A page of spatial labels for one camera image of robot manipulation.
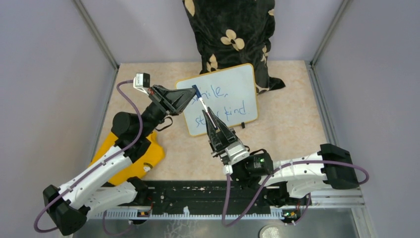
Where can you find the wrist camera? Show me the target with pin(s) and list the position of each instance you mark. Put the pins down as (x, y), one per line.
(236, 153)
(141, 82)

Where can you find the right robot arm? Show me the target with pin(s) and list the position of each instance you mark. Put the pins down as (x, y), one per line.
(331, 166)

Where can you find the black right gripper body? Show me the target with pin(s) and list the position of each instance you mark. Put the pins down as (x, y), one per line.
(221, 151)

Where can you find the whiteboard marker pen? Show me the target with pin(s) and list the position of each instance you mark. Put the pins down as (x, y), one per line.
(199, 96)

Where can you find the round metal disc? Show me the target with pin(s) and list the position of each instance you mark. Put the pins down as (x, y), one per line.
(271, 231)

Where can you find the yellow-framed whiteboard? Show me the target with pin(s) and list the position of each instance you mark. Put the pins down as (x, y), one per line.
(230, 93)

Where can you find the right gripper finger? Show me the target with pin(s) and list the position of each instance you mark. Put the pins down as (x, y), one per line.
(224, 133)
(211, 128)

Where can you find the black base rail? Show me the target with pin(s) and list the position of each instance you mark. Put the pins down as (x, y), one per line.
(205, 200)

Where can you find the yellow plastic object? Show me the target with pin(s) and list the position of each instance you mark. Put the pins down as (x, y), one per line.
(141, 167)

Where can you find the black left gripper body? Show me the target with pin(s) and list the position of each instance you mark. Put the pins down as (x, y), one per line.
(158, 95)

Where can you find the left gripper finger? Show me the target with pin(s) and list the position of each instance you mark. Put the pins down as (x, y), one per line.
(183, 94)
(179, 106)

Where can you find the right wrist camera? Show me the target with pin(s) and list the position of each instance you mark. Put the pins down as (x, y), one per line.
(236, 153)

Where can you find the black floral pillow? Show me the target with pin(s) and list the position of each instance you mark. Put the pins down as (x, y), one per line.
(234, 32)

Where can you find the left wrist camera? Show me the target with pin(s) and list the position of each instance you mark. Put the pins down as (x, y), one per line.
(141, 82)

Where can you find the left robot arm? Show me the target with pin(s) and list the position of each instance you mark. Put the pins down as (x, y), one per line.
(73, 203)

